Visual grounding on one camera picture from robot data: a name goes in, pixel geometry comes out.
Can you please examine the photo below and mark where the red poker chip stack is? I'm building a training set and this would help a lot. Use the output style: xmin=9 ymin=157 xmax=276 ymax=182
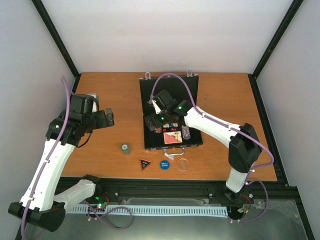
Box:
xmin=154 ymin=127 xmax=162 ymax=134

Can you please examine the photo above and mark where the red back card deck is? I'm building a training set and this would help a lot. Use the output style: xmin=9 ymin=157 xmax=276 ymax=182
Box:
xmin=163 ymin=131 xmax=183 ymax=145

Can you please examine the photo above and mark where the blue poker chip stack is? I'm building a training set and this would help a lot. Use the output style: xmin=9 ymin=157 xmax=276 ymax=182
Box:
xmin=181 ymin=125 xmax=191 ymax=140

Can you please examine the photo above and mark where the black poker set case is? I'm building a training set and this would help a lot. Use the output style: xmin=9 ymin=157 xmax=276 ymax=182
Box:
xmin=139 ymin=73 xmax=203 ymax=150

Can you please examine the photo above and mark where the blue small blind button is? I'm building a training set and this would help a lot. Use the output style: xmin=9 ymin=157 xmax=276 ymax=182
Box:
xmin=159 ymin=160 xmax=170 ymax=170

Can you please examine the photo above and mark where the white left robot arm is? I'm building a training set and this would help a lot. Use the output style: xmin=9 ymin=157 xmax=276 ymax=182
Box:
xmin=8 ymin=108 xmax=115 ymax=232

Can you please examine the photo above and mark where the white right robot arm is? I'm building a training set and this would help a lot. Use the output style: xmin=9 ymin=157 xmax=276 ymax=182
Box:
xmin=144 ymin=99 xmax=262 ymax=194

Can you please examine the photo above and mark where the green poker chip stack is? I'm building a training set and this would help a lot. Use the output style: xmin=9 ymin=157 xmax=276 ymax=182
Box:
xmin=121 ymin=143 xmax=131 ymax=156

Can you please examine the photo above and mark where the triangular all in button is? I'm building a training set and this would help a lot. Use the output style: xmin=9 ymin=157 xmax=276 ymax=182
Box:
xmin=139 ymin=158 xmax=152 ymax=171

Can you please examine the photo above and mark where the clear round dealer button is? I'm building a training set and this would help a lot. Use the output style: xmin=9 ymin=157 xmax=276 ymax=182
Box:
xmin=176 ymin=158 xmax=190 ymax=172

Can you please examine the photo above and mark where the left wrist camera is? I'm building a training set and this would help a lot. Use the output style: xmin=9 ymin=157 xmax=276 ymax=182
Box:
xmin=70 ymin=93 xmax=100 ymax=114

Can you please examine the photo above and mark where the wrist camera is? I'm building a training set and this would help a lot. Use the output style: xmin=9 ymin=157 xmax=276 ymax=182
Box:
xmin=149 ymin=90 xmax=178 ymax=114
xmin=70 ymin=93 xmax=100 ymax=114

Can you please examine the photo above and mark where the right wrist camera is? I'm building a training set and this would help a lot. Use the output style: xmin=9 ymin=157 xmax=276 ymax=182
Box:
xmin=149 ymin=90 xmax=178 ymax=114

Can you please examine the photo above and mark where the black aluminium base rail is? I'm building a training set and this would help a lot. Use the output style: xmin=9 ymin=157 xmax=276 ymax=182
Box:
xmin=57 ymin=177 xmax=301 ymax=208

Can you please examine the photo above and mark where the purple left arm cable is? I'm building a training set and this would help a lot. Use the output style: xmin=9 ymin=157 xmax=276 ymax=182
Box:
xmin=20 ymin=75 xmax=76 ymax=240

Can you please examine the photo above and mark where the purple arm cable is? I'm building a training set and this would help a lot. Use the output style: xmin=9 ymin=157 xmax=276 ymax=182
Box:
xmin=20 ymin=75 xmax=76 ymax=240
xmin=148 ymin=72 xmax=275 ymax=223

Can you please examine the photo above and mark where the light blue cable duct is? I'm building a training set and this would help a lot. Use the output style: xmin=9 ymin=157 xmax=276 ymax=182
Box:
xmin=67 ymin=202 xmax=229 ymax=218

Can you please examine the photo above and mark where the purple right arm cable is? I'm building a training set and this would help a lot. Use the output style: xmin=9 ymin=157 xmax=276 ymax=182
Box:
xmin=148 ymin=72 xmax=275 ymax=223

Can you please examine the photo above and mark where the black frame post left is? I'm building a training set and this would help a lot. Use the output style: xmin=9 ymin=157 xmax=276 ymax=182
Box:
xmin=31 ymin=0 xmax=81 ymax=80

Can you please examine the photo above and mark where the black frame post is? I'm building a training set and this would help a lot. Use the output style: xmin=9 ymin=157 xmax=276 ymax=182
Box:
xmin=31 ymin=0 xmax=81 ymax=80
xmin=251 ymin=0 xmax=305 ymax=78

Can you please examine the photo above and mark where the black frame post right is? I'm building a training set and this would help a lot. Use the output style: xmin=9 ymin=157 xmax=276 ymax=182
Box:
xmin=251 ymin=0 xmax=305 ymax=78

